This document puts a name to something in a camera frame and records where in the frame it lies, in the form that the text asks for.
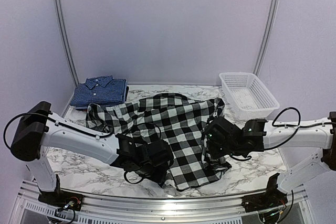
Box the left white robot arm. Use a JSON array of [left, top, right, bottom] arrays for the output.
[[3, 101, 174, 206]]

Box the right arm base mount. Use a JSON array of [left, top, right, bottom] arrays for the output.
[[241, 193, 288, 212]]

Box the white plastic basket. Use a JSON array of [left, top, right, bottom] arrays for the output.
[[219, 72, 280, 121]]

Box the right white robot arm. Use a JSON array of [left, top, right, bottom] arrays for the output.
[[204, 112, 335, 207]]

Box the front aluminium frame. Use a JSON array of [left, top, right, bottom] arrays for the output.
[[10, 179, 316, 224]]

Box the blue checked folded shirt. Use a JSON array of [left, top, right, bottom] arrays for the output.
[[70, 76, 128, 106]]

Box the black white plaid shirt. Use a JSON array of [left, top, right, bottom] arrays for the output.
[[86, 93, 232, 191]]

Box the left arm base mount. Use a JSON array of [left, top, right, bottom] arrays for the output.
[[38, 190, 84, 211]]

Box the left wall aluminium rail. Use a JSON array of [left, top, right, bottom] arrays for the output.
[[54, 0, 79, 87]]

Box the right wall aluminium rail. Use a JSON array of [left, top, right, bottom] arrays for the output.
[[253, 0, 280, 76]]

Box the wall aluminium rail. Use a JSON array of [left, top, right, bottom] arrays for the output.
[[54, 0, 79, 87], [253, 0, 280, 76]]

